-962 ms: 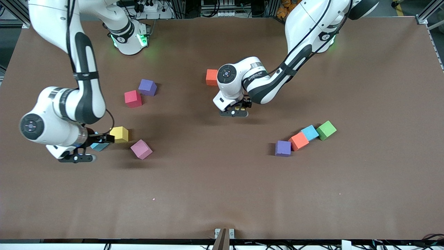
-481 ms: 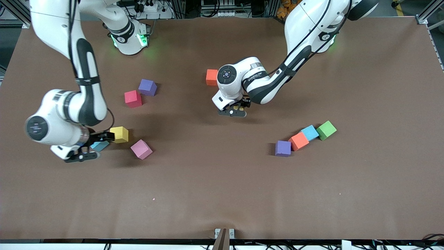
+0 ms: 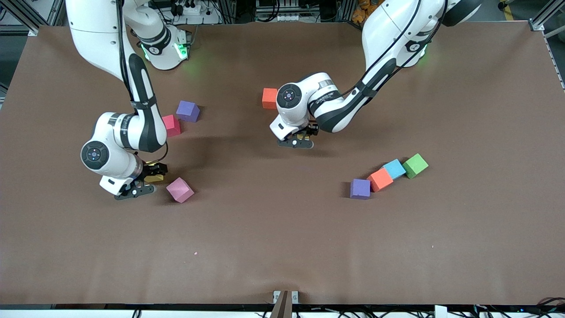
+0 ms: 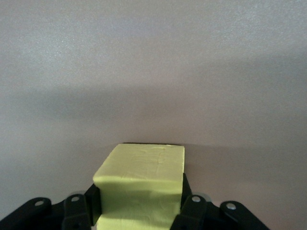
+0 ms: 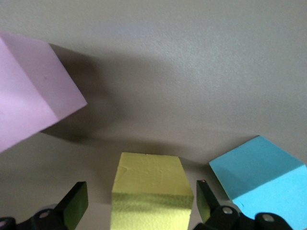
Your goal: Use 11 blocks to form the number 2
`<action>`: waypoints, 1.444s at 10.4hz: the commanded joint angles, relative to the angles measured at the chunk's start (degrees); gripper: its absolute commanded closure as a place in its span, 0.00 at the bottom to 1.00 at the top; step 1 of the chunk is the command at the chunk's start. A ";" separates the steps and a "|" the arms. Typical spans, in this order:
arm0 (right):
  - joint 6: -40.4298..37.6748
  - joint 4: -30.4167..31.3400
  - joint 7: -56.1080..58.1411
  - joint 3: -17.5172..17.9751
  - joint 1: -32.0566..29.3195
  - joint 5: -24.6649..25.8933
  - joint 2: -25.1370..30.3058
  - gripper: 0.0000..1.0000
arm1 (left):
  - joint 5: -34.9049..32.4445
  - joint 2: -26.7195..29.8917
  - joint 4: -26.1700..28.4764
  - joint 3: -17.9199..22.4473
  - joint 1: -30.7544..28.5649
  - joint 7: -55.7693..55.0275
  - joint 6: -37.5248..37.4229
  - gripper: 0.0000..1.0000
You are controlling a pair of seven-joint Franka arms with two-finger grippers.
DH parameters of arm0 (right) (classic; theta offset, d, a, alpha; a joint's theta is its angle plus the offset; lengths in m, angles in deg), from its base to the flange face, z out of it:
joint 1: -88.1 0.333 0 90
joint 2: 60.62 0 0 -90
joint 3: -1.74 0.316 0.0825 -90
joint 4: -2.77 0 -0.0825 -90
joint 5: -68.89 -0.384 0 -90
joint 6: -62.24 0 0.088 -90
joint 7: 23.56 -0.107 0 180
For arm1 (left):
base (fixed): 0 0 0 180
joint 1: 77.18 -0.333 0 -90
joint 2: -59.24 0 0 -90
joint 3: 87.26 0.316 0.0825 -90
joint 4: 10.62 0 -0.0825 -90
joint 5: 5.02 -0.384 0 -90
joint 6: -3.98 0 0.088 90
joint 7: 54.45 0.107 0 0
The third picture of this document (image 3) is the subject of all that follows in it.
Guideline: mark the aluminium frame profile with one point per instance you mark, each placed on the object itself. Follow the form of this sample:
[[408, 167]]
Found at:
[[20, 15], [545, 15]]

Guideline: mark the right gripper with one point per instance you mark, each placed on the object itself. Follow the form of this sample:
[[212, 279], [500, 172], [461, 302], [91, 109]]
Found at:
[[153, 169]]

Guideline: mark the blue foam cube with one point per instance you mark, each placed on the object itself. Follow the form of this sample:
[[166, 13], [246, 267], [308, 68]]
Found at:
[[395, 168]]

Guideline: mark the pile of orange objects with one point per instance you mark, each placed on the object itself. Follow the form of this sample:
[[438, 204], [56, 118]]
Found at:
[[359, 13]]

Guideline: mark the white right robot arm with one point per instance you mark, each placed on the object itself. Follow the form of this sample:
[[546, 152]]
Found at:
[[110, 128]]

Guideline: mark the orange foam cube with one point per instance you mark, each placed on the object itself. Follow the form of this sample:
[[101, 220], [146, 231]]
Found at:
[[268, 98], [380, 180]]

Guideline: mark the red foam cube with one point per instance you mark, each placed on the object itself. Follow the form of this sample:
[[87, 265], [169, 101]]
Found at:
[[171, 126]]

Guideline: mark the metal bracket with brown post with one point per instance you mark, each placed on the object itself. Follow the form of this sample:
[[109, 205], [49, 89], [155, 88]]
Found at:
[[284, 304]]

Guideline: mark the green foam cube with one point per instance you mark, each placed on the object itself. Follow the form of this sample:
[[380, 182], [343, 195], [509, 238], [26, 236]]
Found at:
[[415, 165]]

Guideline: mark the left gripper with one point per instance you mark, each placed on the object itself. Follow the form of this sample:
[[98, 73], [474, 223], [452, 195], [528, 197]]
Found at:
[[311, 129]]

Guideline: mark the yellow foam cube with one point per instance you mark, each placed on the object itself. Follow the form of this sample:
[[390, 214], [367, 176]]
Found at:
[[154, 178], [303, 136]]

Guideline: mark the pink foam cube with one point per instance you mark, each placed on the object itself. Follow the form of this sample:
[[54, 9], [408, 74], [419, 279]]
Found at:
[[179, 190]]

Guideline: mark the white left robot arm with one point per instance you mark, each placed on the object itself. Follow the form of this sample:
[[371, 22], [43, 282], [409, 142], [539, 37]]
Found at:
[[304, 110]]

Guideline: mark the brown table cover sheet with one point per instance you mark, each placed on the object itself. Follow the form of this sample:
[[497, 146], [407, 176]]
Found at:
[[282, 229]]

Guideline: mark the purple foam cube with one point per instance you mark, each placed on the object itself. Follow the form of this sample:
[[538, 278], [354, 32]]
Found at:
[[187, 111], [360, 188]]

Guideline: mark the white power strip with plugs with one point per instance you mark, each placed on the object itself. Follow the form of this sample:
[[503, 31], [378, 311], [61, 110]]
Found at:
[[194, 12]]

